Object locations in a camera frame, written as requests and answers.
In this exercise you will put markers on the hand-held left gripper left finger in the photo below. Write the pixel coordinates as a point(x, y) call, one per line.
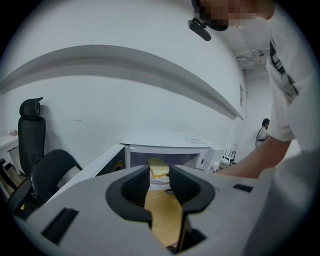
point(130, 192)

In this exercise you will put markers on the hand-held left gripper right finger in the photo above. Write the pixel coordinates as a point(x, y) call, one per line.
point(190, 192)

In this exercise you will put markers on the yellow bread slice food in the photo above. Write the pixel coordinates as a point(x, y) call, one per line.
point(158, 168)

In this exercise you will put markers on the white microwave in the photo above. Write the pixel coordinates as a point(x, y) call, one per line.
point(162, 143)

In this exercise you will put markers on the person's right forearm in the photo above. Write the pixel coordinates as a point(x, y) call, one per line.
point(260, 157)

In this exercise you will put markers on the white plate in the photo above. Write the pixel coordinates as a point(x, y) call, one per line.
point(160, 180)

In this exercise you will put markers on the white mug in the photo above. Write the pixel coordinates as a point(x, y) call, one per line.
point(215, 167)

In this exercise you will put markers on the white lidded jar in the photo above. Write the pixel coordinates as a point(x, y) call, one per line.
point(225, 162)

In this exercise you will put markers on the black low-back office chair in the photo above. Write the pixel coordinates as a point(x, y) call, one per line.
point(50, 170)

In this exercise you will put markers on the black high-back office chair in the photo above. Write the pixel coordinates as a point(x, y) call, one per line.
point(31, 140)

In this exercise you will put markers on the white desk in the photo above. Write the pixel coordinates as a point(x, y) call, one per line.
point(8, 147)

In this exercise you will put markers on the person's white printed shirt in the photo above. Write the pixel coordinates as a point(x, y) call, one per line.
point(290, 100)

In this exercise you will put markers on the black head-worn camera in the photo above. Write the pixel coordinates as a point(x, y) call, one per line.
point(200, 28)

